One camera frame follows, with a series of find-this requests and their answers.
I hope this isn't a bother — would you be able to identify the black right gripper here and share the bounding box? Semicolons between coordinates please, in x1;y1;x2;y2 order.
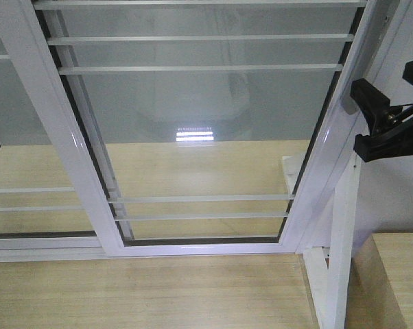
350;61;413;162

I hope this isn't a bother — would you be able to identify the white sliding glass door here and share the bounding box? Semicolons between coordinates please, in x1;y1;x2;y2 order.
31;1;369;247

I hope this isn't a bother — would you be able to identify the grey door handle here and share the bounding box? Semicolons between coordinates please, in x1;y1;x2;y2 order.
340;95;358;115

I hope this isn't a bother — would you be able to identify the white fixed glass door panel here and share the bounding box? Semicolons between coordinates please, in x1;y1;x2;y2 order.
0;11;134;245

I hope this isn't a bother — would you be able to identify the light wooden box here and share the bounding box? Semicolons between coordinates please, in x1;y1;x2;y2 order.
346;232;413;328

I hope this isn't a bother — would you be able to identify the white wooden support brace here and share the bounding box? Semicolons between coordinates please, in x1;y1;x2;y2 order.
281;156;362;329

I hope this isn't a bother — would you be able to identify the white outer door frame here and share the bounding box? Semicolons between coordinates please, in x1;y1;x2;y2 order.
0;1;413;262

